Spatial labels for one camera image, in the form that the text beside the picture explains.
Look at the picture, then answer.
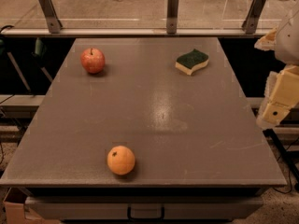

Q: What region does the metal bracket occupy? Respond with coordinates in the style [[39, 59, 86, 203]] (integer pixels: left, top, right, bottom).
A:
[[242, 0, 266, 35], [38, 0, 63, 34], [166, 0, 179, 34]]

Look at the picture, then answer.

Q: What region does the orange fruit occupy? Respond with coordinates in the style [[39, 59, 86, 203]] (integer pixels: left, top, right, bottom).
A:
[[107, 146, 135, 175]]

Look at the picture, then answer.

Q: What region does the right metal bracket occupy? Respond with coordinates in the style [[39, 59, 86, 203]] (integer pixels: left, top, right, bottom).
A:
[[242, 0, 266, 35]]

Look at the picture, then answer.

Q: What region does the middle metal bracket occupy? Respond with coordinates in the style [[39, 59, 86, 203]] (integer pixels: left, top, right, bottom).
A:
[[166, 0, 179, 34]]

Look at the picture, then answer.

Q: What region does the red apple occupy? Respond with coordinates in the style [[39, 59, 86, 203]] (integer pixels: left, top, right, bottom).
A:
[[80, 48, 106, 74]]

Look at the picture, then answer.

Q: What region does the grey drawer with handle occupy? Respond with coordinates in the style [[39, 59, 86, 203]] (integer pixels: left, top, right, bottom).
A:
[[25, 196, 263, 221]]

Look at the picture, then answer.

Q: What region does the clear acrylic barrier panel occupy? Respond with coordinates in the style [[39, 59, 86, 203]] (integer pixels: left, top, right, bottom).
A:
[[0, 0, 252, 30]]

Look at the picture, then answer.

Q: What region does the cardboard box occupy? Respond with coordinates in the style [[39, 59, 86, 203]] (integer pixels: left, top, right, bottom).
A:
[[3, 188, 62, 224]]

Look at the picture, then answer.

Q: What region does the left metal bracket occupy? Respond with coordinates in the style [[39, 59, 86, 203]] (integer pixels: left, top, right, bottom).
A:
[[38, 0, 63, 34]]

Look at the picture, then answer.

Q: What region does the green and yellow sponge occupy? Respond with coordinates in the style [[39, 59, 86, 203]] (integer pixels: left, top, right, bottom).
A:
[[175, 49, 209, 76]]

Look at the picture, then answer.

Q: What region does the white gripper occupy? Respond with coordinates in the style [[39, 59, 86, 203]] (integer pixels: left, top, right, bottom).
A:
[[254, 2, 299, 130]]

